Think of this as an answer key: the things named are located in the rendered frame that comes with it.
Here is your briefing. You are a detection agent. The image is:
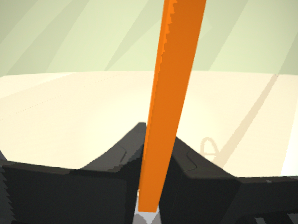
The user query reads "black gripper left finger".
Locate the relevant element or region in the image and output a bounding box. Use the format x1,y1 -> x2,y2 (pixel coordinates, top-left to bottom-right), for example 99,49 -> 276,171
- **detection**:
0,121 -> 146,224

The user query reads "orange handle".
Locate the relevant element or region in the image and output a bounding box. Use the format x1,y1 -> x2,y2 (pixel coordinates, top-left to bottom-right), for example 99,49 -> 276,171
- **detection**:
137,0 -> 206,212

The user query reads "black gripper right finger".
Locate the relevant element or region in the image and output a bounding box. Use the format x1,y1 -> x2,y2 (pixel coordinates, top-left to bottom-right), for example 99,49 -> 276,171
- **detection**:
158,136 -> 298,224

